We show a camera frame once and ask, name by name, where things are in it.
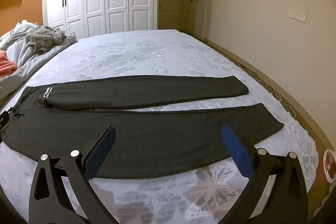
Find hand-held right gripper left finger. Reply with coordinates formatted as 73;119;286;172
28;126;117;224

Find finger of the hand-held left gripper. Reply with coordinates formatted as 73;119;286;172
0;110;11;136

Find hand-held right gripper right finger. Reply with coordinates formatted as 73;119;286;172
220;124;309;224

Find black pants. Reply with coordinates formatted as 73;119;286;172
0;74;285;179

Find orange cloth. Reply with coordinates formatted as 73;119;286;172
0;49;18;77

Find grey duvet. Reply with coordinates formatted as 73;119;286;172
0;20;79;109

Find crumpled grey garment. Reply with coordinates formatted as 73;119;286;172
25;25;66;54

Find round pink white object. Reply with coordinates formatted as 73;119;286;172
316;148;336;185

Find bed with butterfly sheet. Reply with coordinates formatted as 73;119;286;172
0;29;321;224

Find dark built-in cabinet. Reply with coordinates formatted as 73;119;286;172
181;0;214;39

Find thin floor cable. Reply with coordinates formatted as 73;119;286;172
240;64;297;117

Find white wall socket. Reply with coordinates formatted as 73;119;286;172
287;10;306;23

